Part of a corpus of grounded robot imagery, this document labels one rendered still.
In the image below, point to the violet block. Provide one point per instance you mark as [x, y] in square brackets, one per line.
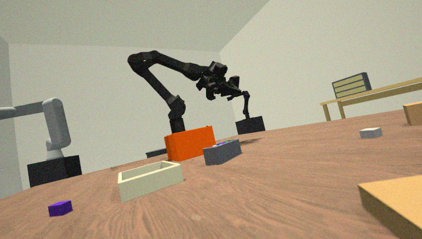
[60, 208]

